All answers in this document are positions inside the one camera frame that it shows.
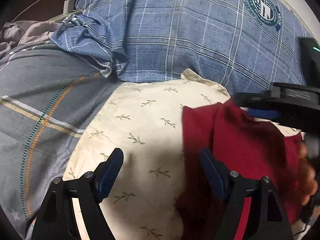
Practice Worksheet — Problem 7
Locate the dark red shirt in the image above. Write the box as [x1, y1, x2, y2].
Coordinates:
[176, 101, 302, 239]

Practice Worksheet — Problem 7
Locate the person's right hand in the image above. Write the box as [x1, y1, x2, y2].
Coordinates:
[298, 142, 318, 206]

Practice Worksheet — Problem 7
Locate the blue plaid pillow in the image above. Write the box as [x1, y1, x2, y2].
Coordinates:
[52, 0, 310, 93]

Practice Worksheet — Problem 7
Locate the grey striped bed sheet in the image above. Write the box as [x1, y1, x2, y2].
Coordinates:
[1, 41, 120, 239]

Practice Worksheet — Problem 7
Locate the cream leaf-print pillow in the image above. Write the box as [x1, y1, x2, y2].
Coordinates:
[63, 70, 300, 239]

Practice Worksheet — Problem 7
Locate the crumpled grey cloth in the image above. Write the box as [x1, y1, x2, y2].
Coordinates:
[1, 21, 60, 59]

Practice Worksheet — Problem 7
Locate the white phone charger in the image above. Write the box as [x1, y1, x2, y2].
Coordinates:
[62, 0, 75, 14]

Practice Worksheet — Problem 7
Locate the white charger cable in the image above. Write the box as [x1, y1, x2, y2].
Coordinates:
[11, 0, 72, 23]

